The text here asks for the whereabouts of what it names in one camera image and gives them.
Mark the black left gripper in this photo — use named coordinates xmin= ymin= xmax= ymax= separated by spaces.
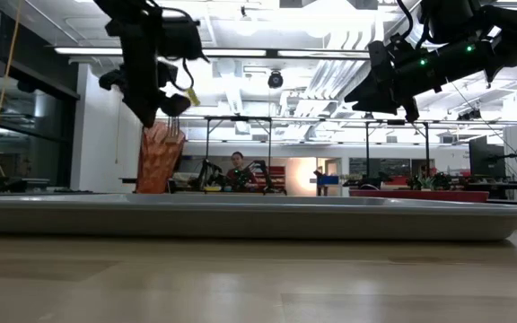
xmin=99 ymin=17 xmax=192 ymax=129

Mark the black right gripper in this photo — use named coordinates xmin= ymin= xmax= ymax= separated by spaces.
xmin=344 ymin=35 xmax=448 ymax=123

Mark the orange translucent cup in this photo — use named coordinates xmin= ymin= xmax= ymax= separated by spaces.
xmin=135 ymin=120 xmax=187 ymax=195

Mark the yellow label tag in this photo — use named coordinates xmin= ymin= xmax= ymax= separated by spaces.
xmin=185 ymin=87 xmax=202 ymax=108

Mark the person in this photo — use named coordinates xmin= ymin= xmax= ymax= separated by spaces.
xmin=224 ymin=151 xmax=259 ymax=192

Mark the overhead light bar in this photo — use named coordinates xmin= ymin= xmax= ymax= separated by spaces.
xmin=54 ymin=46 xmax=372 ymax=62

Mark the black computer monitor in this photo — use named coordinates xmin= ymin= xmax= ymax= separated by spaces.
xmin=469 ymin=135 xmax=507 ymax=179

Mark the red cabinet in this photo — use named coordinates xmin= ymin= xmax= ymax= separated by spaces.
xmin=267 ymin=165 xmax=287 ymax=193

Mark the black background rig frame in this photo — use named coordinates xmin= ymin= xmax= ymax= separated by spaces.
xmin=204 ymin=115 xmax=274 ymax=195
xmin=364 ymin=118 xmax=432 ymax=189

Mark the black overhead camera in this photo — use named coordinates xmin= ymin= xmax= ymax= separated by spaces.
xmin=267 ymin=69 xmax=285 ymax=91

